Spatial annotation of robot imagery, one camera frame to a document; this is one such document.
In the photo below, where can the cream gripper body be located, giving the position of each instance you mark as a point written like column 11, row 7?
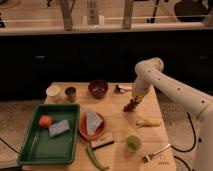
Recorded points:
column 139, row 94

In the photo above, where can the dark red grape bunch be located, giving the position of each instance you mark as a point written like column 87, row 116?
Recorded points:
column 132, row 104

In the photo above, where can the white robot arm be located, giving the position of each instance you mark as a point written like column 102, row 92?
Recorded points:
column 149, row 72

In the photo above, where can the yellow banana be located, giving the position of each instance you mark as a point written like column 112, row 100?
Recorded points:
column 147, row 123

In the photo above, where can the dark red bowl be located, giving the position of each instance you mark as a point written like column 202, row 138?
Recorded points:
column 98, row 88

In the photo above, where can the green cup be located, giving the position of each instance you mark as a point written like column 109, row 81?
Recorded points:
column 133, row 143

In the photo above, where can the grey folded cloth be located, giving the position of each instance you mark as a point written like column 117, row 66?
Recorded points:
column 93, row 121

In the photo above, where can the wooden block brush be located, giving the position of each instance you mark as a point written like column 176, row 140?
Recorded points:
column 102, row 141

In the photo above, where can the silver fork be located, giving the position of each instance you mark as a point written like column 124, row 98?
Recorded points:
column 148, row 157

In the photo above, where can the green chili pepper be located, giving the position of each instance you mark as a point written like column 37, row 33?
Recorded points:
column 94, row 160

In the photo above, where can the white round container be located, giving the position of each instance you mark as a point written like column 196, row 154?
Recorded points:
column 54, row 92

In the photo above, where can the blue-grey sponge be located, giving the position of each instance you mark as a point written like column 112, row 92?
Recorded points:
column 59, row 128

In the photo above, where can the black chair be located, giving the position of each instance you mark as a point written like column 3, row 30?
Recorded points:
column 190, row 11

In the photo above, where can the orange fruit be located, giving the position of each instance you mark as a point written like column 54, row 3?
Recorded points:
column 45, row 121

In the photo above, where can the green plastic tray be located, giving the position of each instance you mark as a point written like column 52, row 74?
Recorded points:
column 39, row 148

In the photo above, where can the wooden post right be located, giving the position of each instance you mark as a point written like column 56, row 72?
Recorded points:
column 127, row 16

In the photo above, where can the wooden post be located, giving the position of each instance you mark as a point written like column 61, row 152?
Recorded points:
column 66, row 14
column 127, row 16

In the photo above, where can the wooden post left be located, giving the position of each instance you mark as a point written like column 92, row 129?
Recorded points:
column 66, row 14

